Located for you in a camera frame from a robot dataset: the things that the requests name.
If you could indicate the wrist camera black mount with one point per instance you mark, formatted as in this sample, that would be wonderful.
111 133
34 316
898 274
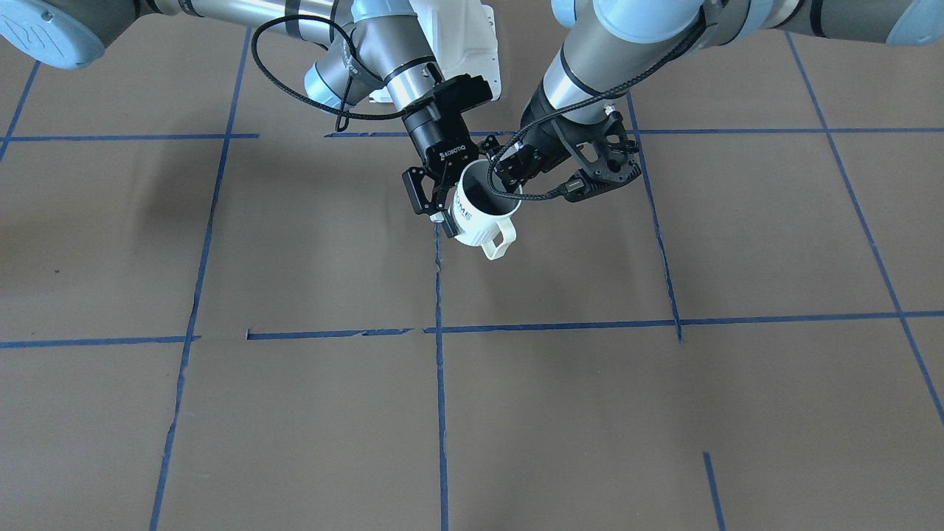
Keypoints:
459 94
607 157

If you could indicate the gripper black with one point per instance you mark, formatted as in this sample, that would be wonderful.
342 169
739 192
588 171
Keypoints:
543 134
434 137

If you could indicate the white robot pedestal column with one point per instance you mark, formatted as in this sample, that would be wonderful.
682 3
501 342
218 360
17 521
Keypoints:
462 35

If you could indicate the white mug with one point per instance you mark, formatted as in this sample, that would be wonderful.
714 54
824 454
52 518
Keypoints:
480 217

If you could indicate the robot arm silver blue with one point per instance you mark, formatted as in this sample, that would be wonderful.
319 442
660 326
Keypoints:
614 45
377 65

